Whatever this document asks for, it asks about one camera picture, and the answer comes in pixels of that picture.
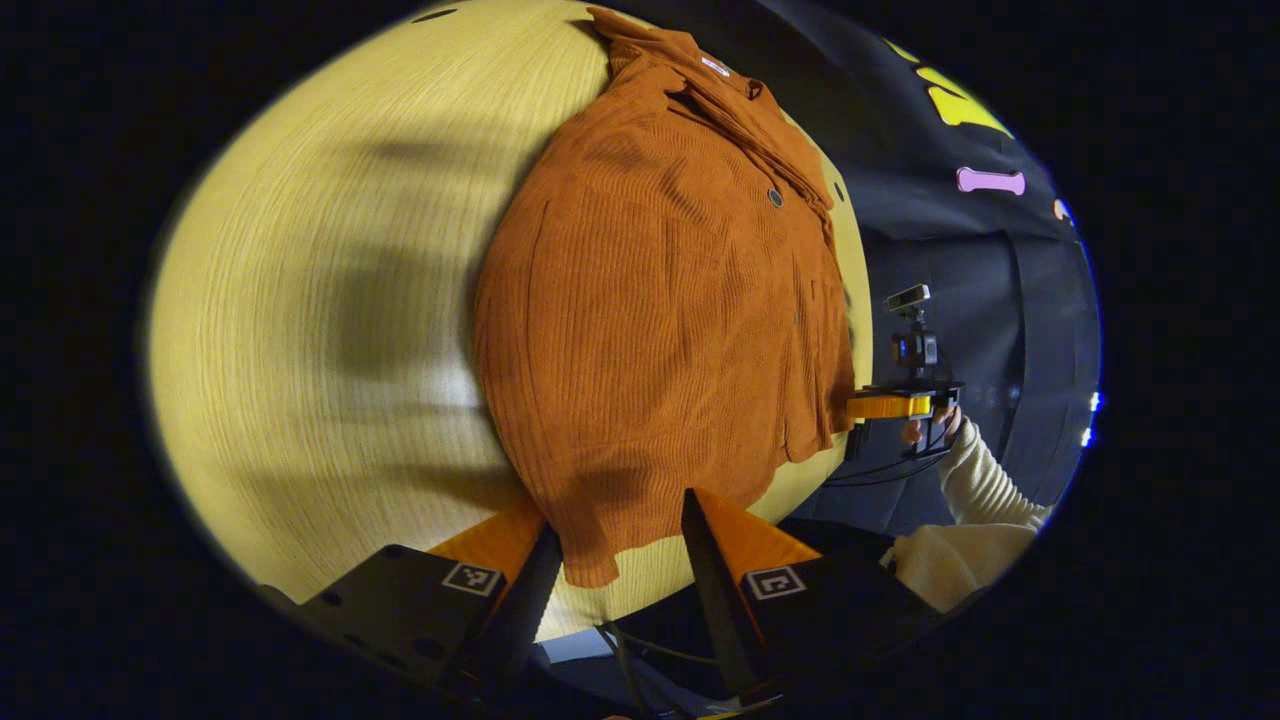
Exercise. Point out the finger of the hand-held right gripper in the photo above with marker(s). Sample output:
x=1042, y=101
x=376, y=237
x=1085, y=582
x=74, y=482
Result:
x=885, y=406

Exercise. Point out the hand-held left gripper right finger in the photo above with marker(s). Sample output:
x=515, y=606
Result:
x=715, y=600

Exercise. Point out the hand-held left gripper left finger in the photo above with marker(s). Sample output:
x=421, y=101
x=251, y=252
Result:
x=520, y=620

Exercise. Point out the orange jacket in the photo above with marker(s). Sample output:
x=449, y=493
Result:
x=650, y=350

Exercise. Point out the person's cream sweater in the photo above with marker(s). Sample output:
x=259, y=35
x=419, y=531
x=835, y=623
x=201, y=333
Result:
x=950, y=565

